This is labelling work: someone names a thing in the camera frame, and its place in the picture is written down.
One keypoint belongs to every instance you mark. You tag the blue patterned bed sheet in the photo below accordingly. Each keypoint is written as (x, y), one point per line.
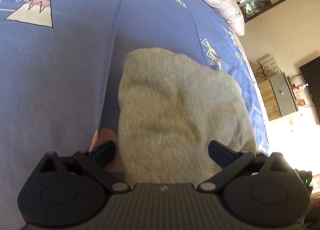
(61, 64)

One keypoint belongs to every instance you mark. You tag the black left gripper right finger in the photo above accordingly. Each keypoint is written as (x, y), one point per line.
(257, 189)

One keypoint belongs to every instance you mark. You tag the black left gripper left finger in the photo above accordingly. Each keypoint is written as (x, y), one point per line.
(63, 192)

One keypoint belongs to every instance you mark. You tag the white perforated basket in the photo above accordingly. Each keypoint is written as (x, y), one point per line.
(270, 67)

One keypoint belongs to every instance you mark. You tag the black television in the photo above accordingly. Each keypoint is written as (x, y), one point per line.
(311, 74)

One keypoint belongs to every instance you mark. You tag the grey wooden side cabinet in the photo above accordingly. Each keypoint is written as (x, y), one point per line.
(278, 97)

